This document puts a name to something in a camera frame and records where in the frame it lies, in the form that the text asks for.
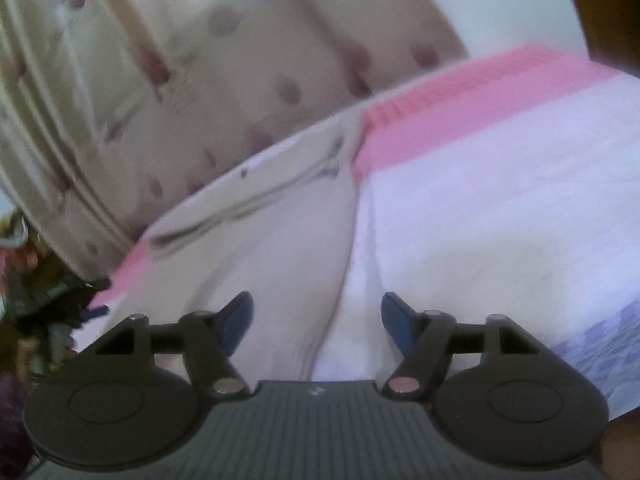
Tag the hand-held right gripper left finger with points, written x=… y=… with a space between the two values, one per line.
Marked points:
x=237 y=322

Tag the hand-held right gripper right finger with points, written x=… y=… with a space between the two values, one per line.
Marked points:
x=397 y=322

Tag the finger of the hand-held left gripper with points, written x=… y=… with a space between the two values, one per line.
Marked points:
x=96 y=311

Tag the cream knit garment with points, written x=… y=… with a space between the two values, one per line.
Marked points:
x=260 y=240

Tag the dark clutter pile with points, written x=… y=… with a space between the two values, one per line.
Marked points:
x=35 y=305

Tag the pink checked bed sheet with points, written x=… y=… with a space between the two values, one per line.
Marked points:
x=500 y=210

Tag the beige leaf print curtain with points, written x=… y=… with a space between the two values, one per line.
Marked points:
x=210 y=60

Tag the brown wooden door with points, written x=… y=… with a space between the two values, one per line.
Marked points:
x=610 y=5

